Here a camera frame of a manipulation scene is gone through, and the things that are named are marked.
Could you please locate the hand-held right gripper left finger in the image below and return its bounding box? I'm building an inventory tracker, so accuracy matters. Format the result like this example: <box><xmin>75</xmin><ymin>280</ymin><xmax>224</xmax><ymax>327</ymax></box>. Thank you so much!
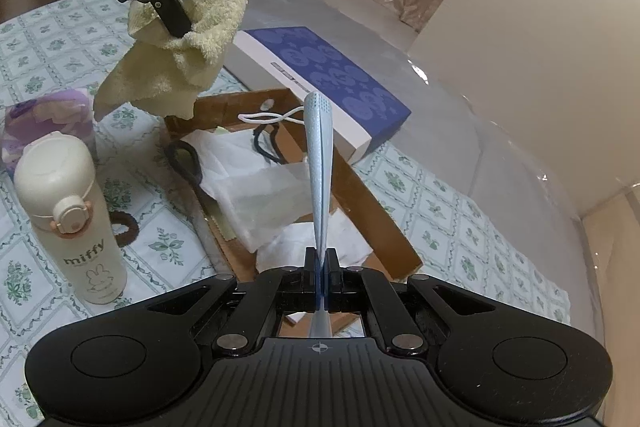
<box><xmin>145</xmin><ymin>248</ymin><xmax>322</xmax><ymax>354</ymax></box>

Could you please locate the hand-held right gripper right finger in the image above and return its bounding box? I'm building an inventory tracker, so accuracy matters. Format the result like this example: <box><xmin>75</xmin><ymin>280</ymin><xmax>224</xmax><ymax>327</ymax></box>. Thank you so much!
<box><xmin>323</xmin><ymin>248</ymin><xmax>497</xmax><ymax>354</ymax></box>

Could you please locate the pale yellow towel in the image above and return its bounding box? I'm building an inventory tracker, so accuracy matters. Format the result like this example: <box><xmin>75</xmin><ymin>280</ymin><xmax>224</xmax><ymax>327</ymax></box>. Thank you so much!
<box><xmin>92</xmin><ymin>0</ymin><xmax>250</xmax><ymax>119</ymax></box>

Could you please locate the brown cardboard box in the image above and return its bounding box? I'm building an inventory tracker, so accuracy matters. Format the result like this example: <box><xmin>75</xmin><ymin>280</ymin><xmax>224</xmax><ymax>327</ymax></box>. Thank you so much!
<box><xmin>162</xmin><ymin>87</ymin><xmax>424</xmax><ymax>339</ymax></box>

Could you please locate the blue face mask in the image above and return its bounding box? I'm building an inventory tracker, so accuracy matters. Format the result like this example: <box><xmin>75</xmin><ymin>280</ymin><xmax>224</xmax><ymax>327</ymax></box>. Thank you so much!
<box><xmin>238</xmin><ymin>90</ymin><xmax>335</xmax><ymax>338</ymax></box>

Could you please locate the white cloth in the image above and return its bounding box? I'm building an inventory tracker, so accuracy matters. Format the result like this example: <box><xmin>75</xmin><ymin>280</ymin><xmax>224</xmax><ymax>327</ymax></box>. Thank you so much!
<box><xmin>255</xmin><ymin>206</ymin><xmax>374</xmax><ymax>276</ymax></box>

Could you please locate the blue and white flat box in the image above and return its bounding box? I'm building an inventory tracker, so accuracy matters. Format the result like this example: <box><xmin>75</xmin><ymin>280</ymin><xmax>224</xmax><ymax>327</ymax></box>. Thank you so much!
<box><xmin>222</xmin><ymin>25</ymin><xmax>412</xmax><ymax>166</ymax></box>

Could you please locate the purple tissue pack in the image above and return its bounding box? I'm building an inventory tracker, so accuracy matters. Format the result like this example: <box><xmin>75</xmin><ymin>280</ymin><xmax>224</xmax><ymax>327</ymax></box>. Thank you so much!
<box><xmin>2</xmin><ymin>87</ymin><xmax>97</xmax><ymax>176</ymax></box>

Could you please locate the cream insulated bottle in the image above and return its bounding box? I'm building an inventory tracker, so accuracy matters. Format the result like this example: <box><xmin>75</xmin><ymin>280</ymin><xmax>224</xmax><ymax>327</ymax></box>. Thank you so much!
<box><xmin>13</xmin><ymin>131</ymin><xmax>129</xmax><ymax>306</ymax></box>

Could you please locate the brown hair tie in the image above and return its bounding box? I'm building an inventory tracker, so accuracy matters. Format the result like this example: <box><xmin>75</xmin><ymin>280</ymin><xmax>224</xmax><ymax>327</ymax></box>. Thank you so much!
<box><xmin>107</xmin><ymin>211</ymin><xmax>141</xmax><ymax>249</ymax></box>

